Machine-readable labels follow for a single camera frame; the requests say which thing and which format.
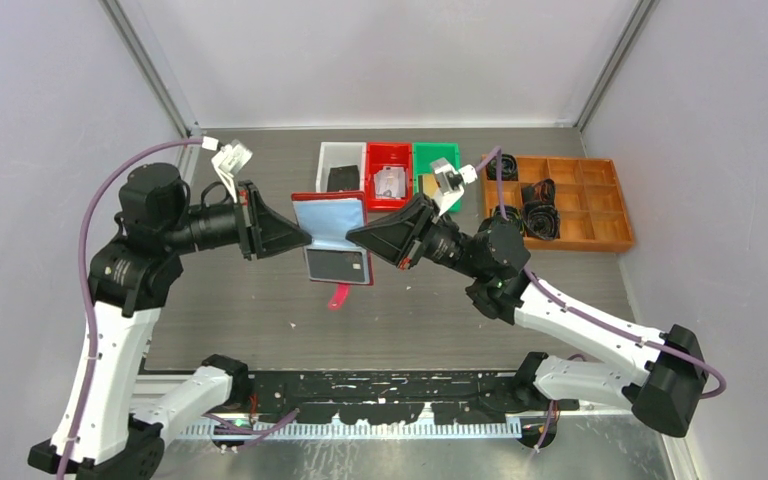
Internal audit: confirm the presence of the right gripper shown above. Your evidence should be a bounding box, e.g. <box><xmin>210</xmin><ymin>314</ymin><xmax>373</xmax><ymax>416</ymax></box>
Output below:
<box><xmin>345</xmin><ymin>193</ymin><xmax>485</xmax><ymax>281</ymax></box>

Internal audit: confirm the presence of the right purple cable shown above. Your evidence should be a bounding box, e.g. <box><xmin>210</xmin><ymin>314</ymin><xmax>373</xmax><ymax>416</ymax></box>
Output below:
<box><xmin>460</xmin><ymin>146</ymin><xmax>728</xmax><ymax>453</ymax></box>

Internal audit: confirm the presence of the red plastic bin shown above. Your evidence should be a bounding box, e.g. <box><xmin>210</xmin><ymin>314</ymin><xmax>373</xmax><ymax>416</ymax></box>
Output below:
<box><xmin>365</xmin><ymin>143</ymin><xmax>413</xmax><ymax>212</ymax></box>

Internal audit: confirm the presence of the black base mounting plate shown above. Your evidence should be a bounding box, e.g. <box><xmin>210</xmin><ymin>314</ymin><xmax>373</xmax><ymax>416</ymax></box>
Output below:
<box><xmin>211</xmin><ymin>370</ymin><xmax>548</xmax><ymax>426</ymax></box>

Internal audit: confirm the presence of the rolled black belt lower left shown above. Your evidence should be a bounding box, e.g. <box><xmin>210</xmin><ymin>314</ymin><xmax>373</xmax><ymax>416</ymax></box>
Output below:
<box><xmin>493</xmin><ymin>204</ymin><xmax>526</xmax><ymax>236</ymax></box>

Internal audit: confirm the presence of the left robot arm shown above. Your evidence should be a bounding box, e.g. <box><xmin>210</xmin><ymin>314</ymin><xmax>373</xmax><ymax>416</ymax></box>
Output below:
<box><xmin>28</xmin><ymin>163</ymin><xmax>311</xmax><ymax>479</ymax></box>

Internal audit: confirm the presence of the purple cable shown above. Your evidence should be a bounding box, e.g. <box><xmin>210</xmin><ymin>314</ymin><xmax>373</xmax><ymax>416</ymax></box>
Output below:
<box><xmin>52</xmin><ymin>135</ymin><xmax>299</xmax><ymax>480</ymax></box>
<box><xmin>460</xmin><ymin>146</ymin><xmax>728</xmax><ymax>453</ymax></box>

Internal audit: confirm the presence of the silver card in red bin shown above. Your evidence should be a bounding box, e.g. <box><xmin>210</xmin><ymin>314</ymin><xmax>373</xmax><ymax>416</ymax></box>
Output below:
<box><xmin>373</xmin><ymin>166</ymin><xmax>407</xmax><ymax>200</ymax></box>

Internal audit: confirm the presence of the rolled black belt top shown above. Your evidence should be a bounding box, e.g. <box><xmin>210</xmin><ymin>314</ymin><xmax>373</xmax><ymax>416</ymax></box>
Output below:
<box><xmin>485</xmin><ymin>154</ymin><xmax>518</xmax><ymax>182</ymax></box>

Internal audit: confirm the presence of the black card in white bin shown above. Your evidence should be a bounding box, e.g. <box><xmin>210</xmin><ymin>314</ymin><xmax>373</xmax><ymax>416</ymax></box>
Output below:
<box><xmin>326</xmin><ymin>165</ymin><xmax>362</xmax><ymax>192</ymax></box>

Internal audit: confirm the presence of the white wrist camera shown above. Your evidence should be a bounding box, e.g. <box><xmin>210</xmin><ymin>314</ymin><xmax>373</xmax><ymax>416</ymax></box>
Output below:
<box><xmin>430</xmin><ymin>158</ymin><xmax>464</xmax><ymax>216</ymax></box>
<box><xmin>211</xmin><ymin>140</ymin><xmax>253</xmax><ymax>203</ymax></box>

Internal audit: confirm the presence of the rolled black belt middle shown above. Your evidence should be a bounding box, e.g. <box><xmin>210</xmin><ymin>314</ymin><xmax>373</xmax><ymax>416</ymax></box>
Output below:
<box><xmin>521</xmin><ymin>178</ymin><xmax>556</xmax><ymax>206</ymax></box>

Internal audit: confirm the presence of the white plastic bin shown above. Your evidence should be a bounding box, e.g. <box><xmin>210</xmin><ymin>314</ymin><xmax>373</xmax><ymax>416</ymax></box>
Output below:
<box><xmin>315</xmin><ymin>142</ymin><xmax>367</xmax><ymax>193</ymax></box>

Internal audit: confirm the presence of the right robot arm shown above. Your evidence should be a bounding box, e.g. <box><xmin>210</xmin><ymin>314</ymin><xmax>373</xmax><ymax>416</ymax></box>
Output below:
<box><xmin>346</xmin><ymin>196</ymin><xmax>713</xmax><ymax>438</ymax></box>

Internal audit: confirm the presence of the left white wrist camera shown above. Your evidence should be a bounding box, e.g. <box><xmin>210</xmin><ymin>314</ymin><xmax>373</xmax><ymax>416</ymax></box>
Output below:
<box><xmin>211</xmin><ymin>140</ymin><xmax>253</xmax><ymax>203</ymax></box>

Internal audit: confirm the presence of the orange compartment tray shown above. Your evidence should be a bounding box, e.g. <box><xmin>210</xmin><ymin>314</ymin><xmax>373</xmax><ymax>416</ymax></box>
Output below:
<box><xmin>501</xmin><ymin>155</ymin><xmax>635</xmax><ymax>253</ymax></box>

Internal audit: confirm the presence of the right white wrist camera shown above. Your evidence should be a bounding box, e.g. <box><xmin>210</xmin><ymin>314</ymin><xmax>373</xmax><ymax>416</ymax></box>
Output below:
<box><xmin>430</xmin><ymin>158</ymin><xmax>464</xmax><ymax>216</ymax></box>

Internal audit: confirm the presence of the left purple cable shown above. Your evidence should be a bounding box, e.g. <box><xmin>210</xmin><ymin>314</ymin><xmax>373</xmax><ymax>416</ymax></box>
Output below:
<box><xmin>52</xmin><ymin>135</ymin><xmax>299</xmax><ymax>480</ymax></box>

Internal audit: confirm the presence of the red card holder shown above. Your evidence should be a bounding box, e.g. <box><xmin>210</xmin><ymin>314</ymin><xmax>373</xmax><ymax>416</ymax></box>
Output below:
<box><xmin>291</xmin><ymin>190</ymin><xmax>374</xmax><ymax>310</ymax></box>

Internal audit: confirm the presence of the rolled black belt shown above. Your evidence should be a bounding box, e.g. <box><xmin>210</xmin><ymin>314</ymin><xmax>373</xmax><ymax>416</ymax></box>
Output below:
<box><xmin>493</xmin><ymin>204</ymin><xmax>526</xmax><ymax>236</ymax></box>
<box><xmin>485</xmin><ymin>154</ymin><xmax>518</xmax><ymax>182</ymax></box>
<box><xmin>521</xmin><ymin>178</ymin><xmax>556</xmax><ymax>206</ymax></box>
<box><xmin>523</xmin><ymin>202</ymin><xmax>561</xmax><ymax>241</ymax></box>

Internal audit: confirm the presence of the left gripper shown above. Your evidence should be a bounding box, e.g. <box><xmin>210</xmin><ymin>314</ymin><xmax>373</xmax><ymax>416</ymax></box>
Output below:
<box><xmin>163</xmin><ymin>179</ymin><xmax>312</xmax><ymax>259</ymax></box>

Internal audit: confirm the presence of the rolled black belt lower right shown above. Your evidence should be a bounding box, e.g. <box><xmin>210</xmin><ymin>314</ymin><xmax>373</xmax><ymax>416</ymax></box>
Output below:
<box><xmin>523</xmin><ymin>202</ymin><xmax>561</xmax><ymax>241</ymax></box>

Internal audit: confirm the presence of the gold card in green bin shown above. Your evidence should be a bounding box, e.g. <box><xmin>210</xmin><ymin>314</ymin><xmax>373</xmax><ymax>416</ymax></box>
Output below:
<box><xmin>418</xmin><ymin>174</ymin><xmax>439</xmax><ymax>198</ymax></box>

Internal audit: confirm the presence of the green plastic bin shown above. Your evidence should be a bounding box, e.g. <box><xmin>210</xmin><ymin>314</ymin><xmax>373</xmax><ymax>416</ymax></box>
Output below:
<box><xmin>412</xmin><ymin>142</ymin><xmax>461</xmax><ymax>198</ymax></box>

